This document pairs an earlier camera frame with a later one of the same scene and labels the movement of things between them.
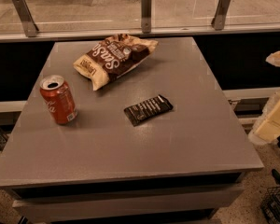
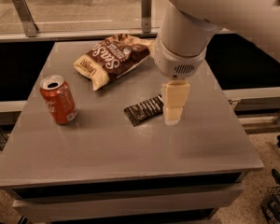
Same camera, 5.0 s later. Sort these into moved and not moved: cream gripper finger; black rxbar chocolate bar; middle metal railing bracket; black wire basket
Moved: cream gripper finger
Not moved: middle metal railing bracket; black rxbar chocolate bar; black wire basket
